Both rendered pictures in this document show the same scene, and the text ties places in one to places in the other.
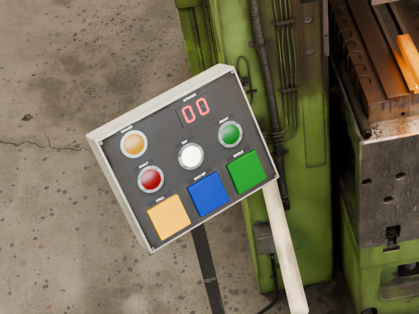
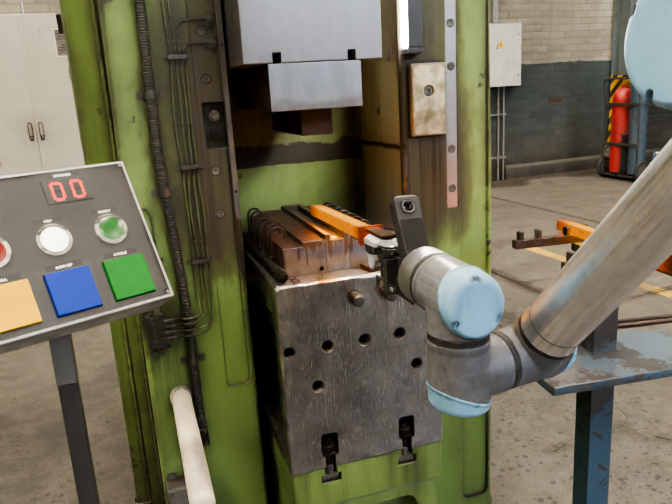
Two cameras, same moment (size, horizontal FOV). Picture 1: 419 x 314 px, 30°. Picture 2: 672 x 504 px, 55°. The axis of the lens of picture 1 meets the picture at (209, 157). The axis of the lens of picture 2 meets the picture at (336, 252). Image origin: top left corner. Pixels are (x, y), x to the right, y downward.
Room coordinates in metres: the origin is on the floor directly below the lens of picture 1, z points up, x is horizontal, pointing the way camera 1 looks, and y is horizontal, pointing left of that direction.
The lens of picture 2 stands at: (-0.05, -0.08, 1.31)
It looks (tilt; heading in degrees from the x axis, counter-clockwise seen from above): 14 degrees down; 342
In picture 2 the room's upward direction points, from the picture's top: 3 degrees counter-clockwise
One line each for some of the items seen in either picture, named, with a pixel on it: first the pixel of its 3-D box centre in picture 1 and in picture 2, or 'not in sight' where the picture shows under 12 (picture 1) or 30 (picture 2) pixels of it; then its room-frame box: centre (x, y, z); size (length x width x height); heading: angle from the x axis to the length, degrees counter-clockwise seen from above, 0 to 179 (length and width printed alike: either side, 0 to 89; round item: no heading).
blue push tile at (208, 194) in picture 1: (207, 194); (72, 291); (1.07, 0.02, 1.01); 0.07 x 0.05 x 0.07; 114
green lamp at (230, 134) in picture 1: (230, 134); (111, 228); (1.15, -0.05, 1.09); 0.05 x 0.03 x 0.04; 89
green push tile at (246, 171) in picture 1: (245, 171); (128, 277); (1.11, -0.07, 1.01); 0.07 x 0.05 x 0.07; 114
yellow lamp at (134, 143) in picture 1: (133, 144); not in sight; (1.11, 0.15, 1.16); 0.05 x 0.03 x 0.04; 89
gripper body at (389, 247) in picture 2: not in sight; (406, 268); (0.89, -0.51, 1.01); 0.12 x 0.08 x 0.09; 179
